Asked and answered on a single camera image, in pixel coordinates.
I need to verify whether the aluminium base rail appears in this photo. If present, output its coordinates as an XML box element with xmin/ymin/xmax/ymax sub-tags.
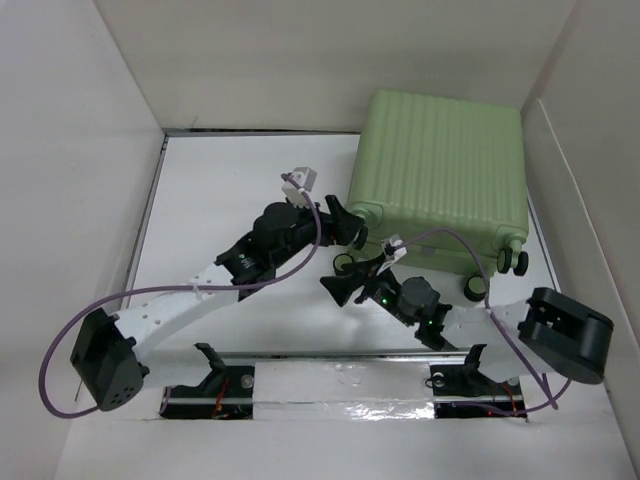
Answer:
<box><xmin>102</xmin><ymin>344</ymin><xmax>531</xmax><ymax>421</ymax></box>

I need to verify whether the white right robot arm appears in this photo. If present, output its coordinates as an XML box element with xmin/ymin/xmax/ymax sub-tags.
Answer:
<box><xmin>320</xmin><ymin>257</ymin><xmax>614</xmax><ymax>393</ymax></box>

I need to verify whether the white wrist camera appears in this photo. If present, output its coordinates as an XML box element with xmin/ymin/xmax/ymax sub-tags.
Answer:
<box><xmin>281</xmin><ymin>167</ymin><xmax>317</xmax><ymax>208</ymax></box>
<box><xmin>379</xmin><ymin>235</ymin><xmax>407</xmax><ymax>273</ymax></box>

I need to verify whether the green hard-shell suitcase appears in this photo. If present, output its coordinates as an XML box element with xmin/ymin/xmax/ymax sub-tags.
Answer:
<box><xmin>347</xmin><ymin>90</ymin><xmax>530</xmax><ymax>302</ymax></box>

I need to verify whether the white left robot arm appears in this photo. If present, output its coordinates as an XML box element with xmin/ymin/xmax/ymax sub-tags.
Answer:
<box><xmin>71</xmin><ymin>195</ymin><xmax>366</xmax><ymax>412</ymax></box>

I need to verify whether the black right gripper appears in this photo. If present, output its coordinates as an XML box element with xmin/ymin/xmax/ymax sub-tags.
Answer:
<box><xmin>321</xmin><ymin>253</ymin><xmax>414</xmax><ymax>327</ymax></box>

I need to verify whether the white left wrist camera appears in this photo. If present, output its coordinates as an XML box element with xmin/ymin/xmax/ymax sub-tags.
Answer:
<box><xmin>281</xmin><ymin>167</ymin><xmax>317</xmax><ymax>208</ymax></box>

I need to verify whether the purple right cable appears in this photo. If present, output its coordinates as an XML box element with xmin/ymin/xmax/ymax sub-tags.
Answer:
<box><xmin>384</xmin><ymin>227</ymin><xmax>576</xmax><ymax>416</ymax></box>

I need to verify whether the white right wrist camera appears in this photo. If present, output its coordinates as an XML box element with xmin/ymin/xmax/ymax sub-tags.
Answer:
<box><xmin>379</xmin><ymin>235</ymin><xmax>407</xmax><ymax>273</ymax></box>

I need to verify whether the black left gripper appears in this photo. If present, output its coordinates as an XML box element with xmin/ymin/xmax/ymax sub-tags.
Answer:
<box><xmin>271</xmin><ymin>196</ymin><xmax>361</xmax><ymax>269</ymax></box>

